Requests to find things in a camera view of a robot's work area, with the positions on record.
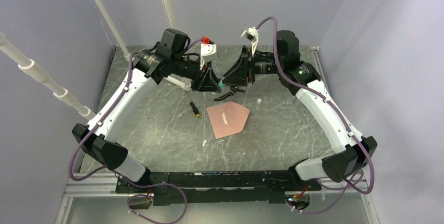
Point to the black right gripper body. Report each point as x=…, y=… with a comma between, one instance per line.
x=264, y=64

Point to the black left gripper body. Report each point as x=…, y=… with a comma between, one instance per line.
x=191, y=71

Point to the cream lined letter paper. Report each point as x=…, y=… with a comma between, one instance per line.
x=224, y=118

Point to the pink paper envelope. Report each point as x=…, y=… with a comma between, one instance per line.
x=227, y=119

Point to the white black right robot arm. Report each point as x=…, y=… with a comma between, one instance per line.
x=351, y=149

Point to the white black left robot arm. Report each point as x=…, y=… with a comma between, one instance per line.
x=174, y=54

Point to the black yellow screwdriver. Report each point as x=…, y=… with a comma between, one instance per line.
x=193, y=106

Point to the black handled pliers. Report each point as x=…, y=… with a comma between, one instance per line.
x=233, y=90

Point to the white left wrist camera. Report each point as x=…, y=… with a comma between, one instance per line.
x=208, y=52

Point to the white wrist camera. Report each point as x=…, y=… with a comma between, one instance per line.
x=252, y=34
x=208, y=52

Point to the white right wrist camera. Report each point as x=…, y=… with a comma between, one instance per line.
x=252, y=34

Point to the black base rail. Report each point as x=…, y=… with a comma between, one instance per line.
x=271, y=186

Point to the aluminium extrusion frame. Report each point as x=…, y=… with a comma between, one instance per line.
x=95, y=201

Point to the white pvc pipe frame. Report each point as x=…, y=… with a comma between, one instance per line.
x=35, y=71

